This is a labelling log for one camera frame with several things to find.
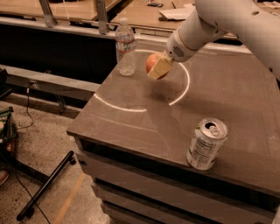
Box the black cable on floor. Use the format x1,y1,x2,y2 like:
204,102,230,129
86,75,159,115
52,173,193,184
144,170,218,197
17,86,35,130

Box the grey drawer cabinet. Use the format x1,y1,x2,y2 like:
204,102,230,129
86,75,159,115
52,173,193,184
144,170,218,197
67,43,280,224

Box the black phone on desk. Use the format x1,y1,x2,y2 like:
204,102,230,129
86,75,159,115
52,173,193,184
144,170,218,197
147,2,164,8

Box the white soda can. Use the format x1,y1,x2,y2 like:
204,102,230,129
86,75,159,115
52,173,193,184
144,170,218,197
186,117,228,171

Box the red apple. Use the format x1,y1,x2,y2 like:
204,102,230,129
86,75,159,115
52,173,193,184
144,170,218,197
145,52,169,81

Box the grey metal bracket middle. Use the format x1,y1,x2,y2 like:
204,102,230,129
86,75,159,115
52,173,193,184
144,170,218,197
95,0,109,35

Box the clear plastic water bottle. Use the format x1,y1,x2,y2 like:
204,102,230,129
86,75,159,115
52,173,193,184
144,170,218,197
115,17,136,76

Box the black metal stand leg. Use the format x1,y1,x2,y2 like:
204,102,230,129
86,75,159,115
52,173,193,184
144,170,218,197
17,150,76,221

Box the grey metal bracket left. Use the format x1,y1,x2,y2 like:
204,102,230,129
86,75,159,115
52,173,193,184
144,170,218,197
39,0,57,28

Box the grey metal bracket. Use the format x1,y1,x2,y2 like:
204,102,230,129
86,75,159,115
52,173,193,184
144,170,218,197
95,0,109,35
39,0,57,28

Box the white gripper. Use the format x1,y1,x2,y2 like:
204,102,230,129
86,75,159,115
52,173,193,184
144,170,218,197
147,27,205,81

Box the dark bag on floor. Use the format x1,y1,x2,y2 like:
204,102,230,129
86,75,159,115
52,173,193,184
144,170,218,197
0,107,18,156

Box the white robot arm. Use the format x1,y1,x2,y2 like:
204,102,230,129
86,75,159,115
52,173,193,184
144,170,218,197
146,0,280,80

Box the white paper sheets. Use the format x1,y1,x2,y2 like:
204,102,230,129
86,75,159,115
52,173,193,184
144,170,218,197
158,3,195,21

